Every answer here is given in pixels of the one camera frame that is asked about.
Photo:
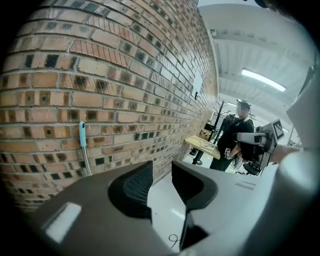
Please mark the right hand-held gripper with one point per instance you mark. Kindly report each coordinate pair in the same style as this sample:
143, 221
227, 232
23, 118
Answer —
265, 147

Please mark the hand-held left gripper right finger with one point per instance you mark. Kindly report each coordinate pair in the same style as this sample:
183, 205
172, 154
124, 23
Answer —
195, 192

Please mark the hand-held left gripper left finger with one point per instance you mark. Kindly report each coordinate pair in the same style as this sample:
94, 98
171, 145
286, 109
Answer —
132, 190

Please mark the teal mop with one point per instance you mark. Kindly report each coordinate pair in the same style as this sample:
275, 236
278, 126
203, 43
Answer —
82, 135

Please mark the person's right forearm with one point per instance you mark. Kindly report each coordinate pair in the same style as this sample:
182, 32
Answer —
285, 153

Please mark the black office chair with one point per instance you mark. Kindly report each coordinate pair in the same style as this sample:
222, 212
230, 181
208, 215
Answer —
252, 168

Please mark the black table base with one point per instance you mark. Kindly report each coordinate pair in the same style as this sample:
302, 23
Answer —
197, 157

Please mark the yellow wooden table top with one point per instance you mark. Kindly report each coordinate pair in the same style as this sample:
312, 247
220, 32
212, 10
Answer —
200, 146

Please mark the black coat rack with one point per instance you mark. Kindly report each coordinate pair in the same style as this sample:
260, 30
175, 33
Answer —
220, 117

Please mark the person's beige shirt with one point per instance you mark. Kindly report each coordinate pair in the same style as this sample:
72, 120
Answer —
307, 112

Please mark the ceiling light panel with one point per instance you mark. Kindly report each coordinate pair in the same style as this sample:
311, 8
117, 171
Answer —
265, 79

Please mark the large white paper sheet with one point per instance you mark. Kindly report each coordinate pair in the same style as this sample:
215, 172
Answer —
197, 81

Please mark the black wall switch box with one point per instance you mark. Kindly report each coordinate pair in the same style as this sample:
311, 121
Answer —
196, 95

